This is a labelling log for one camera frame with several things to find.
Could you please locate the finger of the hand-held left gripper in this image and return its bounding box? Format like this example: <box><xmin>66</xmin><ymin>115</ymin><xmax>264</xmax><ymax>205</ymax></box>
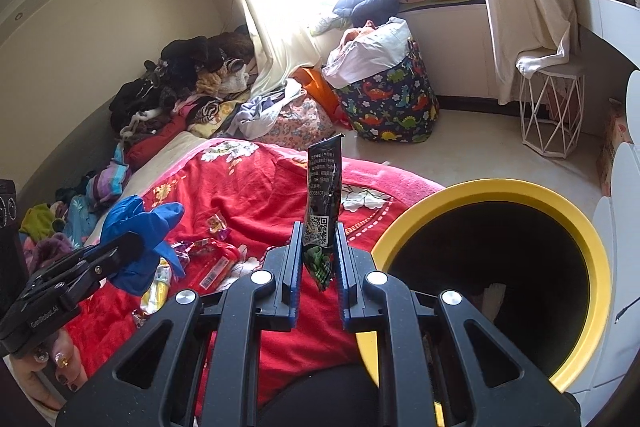
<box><xmin>80</xmin><ymin>232</ymin><xmax>161</xmax><ymax>288</ymax></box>

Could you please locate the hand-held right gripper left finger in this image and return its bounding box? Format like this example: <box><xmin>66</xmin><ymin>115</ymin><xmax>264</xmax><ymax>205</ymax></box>
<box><xmin>56</xmin><ymin>219</ymin><xmax>307</xmax><ymax>427</ymax></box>

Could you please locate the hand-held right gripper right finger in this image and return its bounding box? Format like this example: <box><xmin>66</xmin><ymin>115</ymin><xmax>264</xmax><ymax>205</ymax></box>
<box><xmin>334</xmin><ymin>222</ymin><xmax>583</xmax><ymax>427</ymax></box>

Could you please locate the blue plastic bag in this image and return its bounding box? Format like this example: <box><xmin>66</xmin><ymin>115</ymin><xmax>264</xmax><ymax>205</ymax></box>
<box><xmin>100</xmin><ymin>195</ymin><xmax>186</xmax><ymax>295</ymax></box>

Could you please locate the black snack packet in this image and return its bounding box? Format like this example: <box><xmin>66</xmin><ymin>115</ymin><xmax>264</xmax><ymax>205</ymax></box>
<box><xmin>301</xmin><ymin>133</ymin><xmax>346</xmax><ymax>293</ymax></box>

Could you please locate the yellow round bin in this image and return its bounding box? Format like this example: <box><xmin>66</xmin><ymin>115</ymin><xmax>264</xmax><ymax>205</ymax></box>
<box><xmin>356</xmin><ymin>179</ymin><xmax>613</xmax><ymax>427</ymax></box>

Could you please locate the person's left hand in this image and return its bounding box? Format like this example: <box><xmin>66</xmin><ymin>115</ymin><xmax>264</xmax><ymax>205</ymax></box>
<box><xmin>5</xmin><ymin>327</ymin><xmax>88</xmax><ymax>410</ymax></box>

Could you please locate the blue patterned cloth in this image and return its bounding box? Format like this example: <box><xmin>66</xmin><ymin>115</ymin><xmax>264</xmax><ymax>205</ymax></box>
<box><xmin>65</xmin><ymin>194</ymin><xmax>101</xmax><ymax>248</ymax></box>

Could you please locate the purple fuzzy cloth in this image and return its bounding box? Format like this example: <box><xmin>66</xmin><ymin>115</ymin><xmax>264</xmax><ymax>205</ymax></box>
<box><xmin>22</xmin><ymin>232</ymin><xmax>76</xmax><ymax>275</ymax></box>

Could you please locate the yellow snack wrapper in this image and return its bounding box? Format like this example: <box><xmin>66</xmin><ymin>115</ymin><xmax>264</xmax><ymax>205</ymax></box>
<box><xmin>139</xmin><ymin>259</ymin><xmax>173</xmax><ymax>314</ymax></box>

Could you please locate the colourful candy wrapper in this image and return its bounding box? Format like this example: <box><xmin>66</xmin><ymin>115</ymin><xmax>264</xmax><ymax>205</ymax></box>
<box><xmin>169</xmin><ymin>239</ymin><xmax>202</xmax><ymax>279</ymax></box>

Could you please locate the purple striped cloth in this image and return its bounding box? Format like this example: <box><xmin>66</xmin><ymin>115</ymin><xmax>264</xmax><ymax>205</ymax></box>
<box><xmin>85</xmin><ymin>159</ymin><xmax>133</xmax><ymax>208</ymax></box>

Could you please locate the red snack wrapper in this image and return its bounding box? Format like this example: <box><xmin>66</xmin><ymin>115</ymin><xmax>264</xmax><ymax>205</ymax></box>
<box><xmin>197</xmin><ymin>241</ymin><xmax>242</xmax><ymax>293</ymax></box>

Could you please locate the green cloth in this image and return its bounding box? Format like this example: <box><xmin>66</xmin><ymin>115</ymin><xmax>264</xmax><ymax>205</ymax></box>
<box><xmin>20</xmin><ymin>204</ymin><xmax>66</xmax><ymax>238</ymax></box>

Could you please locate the red floral blanket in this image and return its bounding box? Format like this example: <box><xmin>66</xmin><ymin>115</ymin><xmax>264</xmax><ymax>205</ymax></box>
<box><xmin>65</xmin><ymin>137</ymin><xmax>446</xmax><ymax>427</ymax></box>

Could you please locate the beige bed sheet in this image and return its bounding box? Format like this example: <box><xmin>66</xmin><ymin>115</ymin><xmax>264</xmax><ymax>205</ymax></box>
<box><xmin>85</xmin><ymin>132</ymin><xmax>211</xmax><ymax>238</ymax></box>

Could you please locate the grey bed headboard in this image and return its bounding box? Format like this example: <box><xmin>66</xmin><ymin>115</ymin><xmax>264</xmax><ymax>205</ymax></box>
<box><xmin>10</xmin><ymin>97</ymin><xmax>131</xmax><ymax>228</ymax></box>

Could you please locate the red cloth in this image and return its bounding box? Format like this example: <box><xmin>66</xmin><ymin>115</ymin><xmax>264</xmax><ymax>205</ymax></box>
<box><xmin>125</xmin><ymin>114</ymin><xmax>188</xmax><ymax>168</ymax></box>

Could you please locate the pink floral fabric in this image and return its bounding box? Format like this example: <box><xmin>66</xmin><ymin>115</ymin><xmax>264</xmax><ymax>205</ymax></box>
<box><xmin>260</xmin><ymin>97</ymin><xmax>336</xmax><ymax>152</ymax></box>

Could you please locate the brown patterned blanket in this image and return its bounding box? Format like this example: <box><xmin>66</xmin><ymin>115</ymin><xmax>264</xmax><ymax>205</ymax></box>
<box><xmin>187</xmin><ymin>99</ymin><xmax>241</xmax><ymax>140</ymax></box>

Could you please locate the pale lilac garment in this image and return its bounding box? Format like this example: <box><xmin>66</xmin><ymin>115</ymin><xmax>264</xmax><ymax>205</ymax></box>
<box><xmin>235</xmin><ymin>79</ymin><xmax>306</xmax><ymax>138</ymax></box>

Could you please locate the dinosaur print laundry basket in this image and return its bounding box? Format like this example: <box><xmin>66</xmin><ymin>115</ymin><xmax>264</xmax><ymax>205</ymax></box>
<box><xmin>335</xmin><ymin>39</ymin><xmax>441</xmax><ymax>142</ymax></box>

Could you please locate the pile of dark clothes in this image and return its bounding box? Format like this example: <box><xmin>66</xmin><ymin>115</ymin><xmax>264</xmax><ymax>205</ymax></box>
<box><xmin>109</xmin><ymin>32</ymin><xmax>256</xmax><ymax>138</ymax></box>

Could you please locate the large white plastic bag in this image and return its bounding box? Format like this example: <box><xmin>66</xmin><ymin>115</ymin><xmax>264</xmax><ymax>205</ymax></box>
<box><xmin>322</xmin><ymin>17</ymin><xmax>413</xmax><ymax>90</ymax></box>

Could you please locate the cream curtain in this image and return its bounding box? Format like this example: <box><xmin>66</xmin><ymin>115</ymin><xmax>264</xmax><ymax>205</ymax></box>
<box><xmin>460</xmin><ymin>0</ymin><xmax>581</xmax><ymax>105</ymax></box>
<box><xmin>197</xmin><ymin>0</ymin><xmax>351</xmax><ymax>98</ymax></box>

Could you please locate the pink cloth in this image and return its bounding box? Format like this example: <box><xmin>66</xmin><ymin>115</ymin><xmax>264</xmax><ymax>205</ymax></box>
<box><xmin>345</xmin><ymin>21</ymin><xmax>376</xmax><ymax>45</ymax></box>

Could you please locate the white cloth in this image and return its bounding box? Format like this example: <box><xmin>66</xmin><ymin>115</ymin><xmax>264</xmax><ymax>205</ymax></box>
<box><xmin>310</xmin><ymin>12</ymin><xmax>346</xmax><ymax>35</ymax></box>

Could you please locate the dark blue jacket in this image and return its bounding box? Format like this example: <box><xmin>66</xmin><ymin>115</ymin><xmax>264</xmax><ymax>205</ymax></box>
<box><xmin>332</xmin><ymin>0</ymin><xmax>401</xmax><ymax>25</ymax></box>

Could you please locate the white petal-shaped chair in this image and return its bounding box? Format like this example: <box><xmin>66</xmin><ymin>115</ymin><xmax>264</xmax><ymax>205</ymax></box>
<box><xmin>570</xmin><ymin>69</ymin><xmax>640</xmax><ymax>413</ymax></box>

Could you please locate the white dressing desk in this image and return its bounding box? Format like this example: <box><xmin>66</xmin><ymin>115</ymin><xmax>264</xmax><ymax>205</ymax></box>
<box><xmin>572</xmin><ymin>0</ymin><xmax>640</xmax><ymax>72</ymax></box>

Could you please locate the white wire stool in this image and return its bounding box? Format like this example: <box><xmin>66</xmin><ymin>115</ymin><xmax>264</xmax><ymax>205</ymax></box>
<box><xmin>515</xmin><ymin>57</ymin><xmax>586</xmax><ymax>159</ymax></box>

